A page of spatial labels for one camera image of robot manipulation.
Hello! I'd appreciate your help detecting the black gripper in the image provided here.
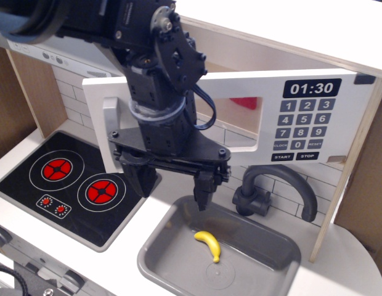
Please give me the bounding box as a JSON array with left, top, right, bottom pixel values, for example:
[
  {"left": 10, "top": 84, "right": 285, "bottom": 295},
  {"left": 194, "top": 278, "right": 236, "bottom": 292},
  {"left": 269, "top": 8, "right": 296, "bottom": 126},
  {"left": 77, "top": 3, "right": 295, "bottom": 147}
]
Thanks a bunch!
[{"left": 108, "top": 108, "right": 230, "bottom": 212}]

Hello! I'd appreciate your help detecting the white toy microwave door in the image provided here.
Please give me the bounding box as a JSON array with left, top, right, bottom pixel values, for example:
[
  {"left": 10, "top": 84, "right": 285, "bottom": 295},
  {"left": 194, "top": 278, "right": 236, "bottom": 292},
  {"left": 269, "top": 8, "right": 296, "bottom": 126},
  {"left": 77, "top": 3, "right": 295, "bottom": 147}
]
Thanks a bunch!
[{"left": 83, "top": 69, "right": 375, "bottom": 173}]

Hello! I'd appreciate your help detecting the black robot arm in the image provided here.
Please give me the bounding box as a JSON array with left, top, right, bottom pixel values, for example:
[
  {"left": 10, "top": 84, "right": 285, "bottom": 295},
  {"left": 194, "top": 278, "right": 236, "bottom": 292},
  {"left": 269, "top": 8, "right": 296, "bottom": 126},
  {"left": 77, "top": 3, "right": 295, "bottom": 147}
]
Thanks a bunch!
[{"left": 0, "top": 1, "right": 230, "bottom": 210}]

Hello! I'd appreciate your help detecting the red toy food in microwave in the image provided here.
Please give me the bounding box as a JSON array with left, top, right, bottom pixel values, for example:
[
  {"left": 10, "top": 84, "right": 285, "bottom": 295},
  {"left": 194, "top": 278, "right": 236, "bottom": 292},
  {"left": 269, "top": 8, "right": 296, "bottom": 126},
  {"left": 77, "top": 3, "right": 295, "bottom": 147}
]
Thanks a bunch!
[{"left": 230, "top": 97, "right": 258, "bottom": 110}]

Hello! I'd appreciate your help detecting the yellow toy banana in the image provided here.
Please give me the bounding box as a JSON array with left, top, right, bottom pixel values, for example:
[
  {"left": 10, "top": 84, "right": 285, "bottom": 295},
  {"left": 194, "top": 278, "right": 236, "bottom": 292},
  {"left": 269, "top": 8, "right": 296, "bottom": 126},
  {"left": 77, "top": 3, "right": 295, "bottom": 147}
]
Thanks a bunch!
[{"left": 194, "top": 231, "right": 221, "bottom": 263}]

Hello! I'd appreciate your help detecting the dark grey toy faucet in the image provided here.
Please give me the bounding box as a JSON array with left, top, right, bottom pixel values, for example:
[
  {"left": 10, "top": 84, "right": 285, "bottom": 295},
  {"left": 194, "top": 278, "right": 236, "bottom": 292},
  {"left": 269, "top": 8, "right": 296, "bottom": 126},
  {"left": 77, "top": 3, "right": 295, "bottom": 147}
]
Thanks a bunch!
[{"left": 232, "top": 165, "right": 318, "bottom": 223}]

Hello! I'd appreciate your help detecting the black toy stovetop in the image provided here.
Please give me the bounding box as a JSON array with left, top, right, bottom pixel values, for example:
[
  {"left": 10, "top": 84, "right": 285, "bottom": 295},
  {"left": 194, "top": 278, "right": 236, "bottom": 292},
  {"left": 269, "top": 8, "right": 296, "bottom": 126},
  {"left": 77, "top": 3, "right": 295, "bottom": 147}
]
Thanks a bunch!
[{"left": 0, "top": 131, "right": 145, "bottom": 252}]

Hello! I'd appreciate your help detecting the grey toy sink basin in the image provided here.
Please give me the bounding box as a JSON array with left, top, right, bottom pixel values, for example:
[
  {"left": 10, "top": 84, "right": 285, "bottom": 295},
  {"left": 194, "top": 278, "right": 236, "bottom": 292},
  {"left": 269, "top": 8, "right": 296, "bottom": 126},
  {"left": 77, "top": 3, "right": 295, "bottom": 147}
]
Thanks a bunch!
[{"left": 137, "top": 196, "right": 301, "bottom": 295}]

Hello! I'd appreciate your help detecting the grey range hood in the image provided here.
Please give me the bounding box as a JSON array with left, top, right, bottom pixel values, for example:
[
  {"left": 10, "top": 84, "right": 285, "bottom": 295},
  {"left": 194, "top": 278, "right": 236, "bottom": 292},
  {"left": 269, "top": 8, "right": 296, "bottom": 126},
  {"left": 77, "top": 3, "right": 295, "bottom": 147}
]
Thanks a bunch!
[{"left": 0, "top": 34, "right": 122, "bottom": 78}]

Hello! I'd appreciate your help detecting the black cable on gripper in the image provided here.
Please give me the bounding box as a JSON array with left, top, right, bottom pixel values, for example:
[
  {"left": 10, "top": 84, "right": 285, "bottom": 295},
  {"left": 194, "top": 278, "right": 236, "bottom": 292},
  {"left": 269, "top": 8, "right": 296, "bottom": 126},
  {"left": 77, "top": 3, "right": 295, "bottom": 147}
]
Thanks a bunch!
[{"left": 190, "top": 84, "right": 217, "bottom": 131}]

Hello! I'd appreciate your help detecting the wooden microwave cabinet frame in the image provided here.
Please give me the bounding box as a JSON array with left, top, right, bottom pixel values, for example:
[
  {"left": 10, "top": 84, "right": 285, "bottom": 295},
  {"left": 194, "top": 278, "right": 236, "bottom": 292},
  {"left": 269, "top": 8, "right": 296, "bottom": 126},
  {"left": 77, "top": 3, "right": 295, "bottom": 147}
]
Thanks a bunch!
[{"left": 178, "top": 15, "right": 382, "bottom": 264}]

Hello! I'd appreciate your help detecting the black cable at bottom left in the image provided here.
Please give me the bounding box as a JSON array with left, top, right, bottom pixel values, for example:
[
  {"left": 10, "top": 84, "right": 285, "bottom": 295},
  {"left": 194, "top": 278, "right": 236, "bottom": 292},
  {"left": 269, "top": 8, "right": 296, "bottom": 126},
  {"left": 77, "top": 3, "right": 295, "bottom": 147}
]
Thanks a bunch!
[{"left": 0, "top": 264, "right": 30, "bottom": 296}]

